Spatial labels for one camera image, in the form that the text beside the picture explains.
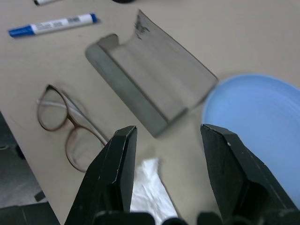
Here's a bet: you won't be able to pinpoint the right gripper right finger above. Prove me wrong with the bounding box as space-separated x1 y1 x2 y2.
200 123 300 218

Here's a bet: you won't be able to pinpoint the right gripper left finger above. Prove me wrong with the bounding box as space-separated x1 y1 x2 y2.
64 126 138 225

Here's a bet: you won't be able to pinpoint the brown framed eyeglasses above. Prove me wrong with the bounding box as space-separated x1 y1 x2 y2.
36 84 110 173

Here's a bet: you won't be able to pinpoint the blue capped white marker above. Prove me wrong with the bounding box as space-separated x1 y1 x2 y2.
8 13 98 39

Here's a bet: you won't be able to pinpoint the black capped white marker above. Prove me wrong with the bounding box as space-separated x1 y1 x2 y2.
32 0 59 7

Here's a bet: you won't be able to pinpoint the pale round plate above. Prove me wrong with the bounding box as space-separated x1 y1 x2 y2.
201 74 300 204

